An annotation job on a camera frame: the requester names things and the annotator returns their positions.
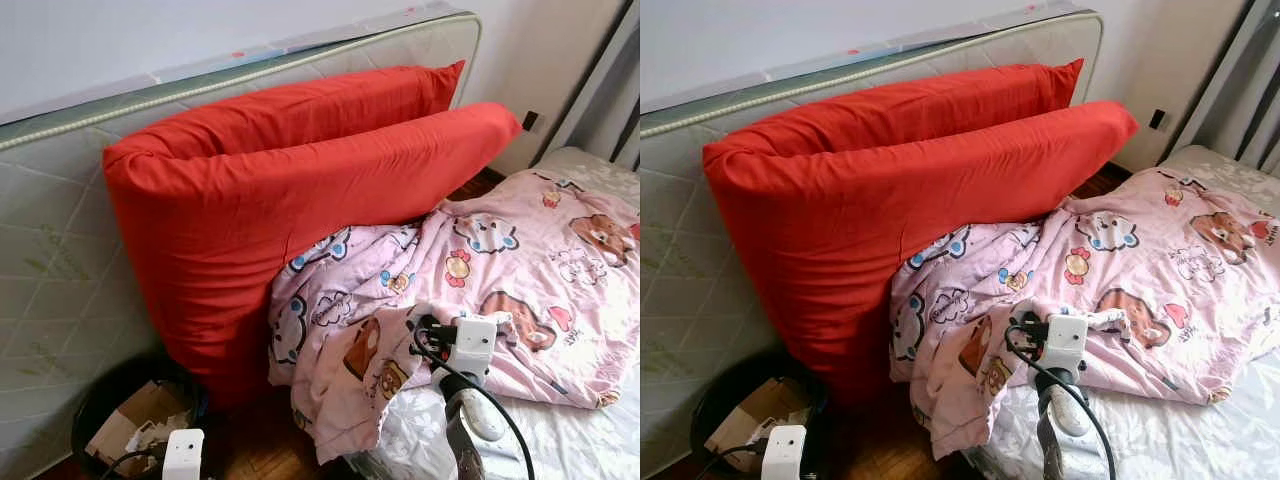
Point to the pink cartoon print blanket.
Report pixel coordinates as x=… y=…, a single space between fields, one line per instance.
x=1170 y=270
x=540 y=270

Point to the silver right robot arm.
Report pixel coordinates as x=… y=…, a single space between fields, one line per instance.
x=1065 y=430
x=470 y=430

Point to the large red cushion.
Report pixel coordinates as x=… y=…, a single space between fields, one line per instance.
x=260 y=220
x=870 y=220

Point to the white crumpled paper scrap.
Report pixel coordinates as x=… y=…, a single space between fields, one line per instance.
x=775 y=432
x=150 y=437

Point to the brown cardboard box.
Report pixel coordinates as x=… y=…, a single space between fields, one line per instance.
x=760 y=400
x=140 y=405

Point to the black waste bin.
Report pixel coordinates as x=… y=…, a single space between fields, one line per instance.
x=705 y=420
x=88 y=420

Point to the grey curtain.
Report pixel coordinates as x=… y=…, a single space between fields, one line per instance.
x=610 y=90
x=1240 y=90

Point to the black wall socket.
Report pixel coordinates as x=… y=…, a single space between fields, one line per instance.
x=1157 y=119
x=530 y=121

